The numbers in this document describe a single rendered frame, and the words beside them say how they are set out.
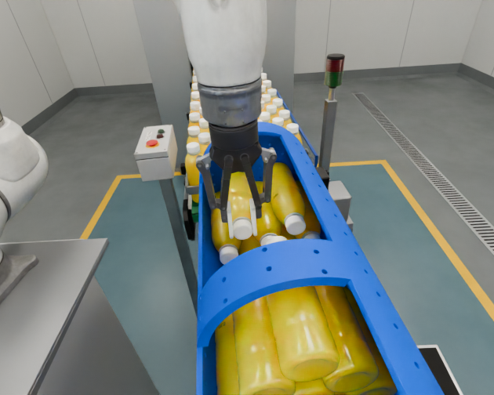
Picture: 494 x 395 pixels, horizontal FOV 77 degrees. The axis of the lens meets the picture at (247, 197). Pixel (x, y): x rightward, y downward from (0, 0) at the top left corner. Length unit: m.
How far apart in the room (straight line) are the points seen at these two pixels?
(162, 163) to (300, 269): 0.69
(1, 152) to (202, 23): 0.55
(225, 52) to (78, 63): 5.33
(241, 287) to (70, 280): 0.46
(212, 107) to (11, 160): 0.52
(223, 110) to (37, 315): 0.53
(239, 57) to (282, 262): 0.25
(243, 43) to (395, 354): 0.37
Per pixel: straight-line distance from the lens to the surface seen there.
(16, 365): 0.70
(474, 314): 2.10
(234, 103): 0.42
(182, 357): 1.75
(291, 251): 0.40
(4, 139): 0.82
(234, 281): 0.40
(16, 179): 0.84
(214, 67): 0.41
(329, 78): 1.23
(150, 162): 0.99
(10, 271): 0.84
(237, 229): 0.59
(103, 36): 5.43
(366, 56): 5.44
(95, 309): 0.99
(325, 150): 1.34
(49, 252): 0.87
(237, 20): 0.40
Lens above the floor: 1.53
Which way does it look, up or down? 37 degrees down
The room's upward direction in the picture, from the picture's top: 4 degrees counter-clockwise
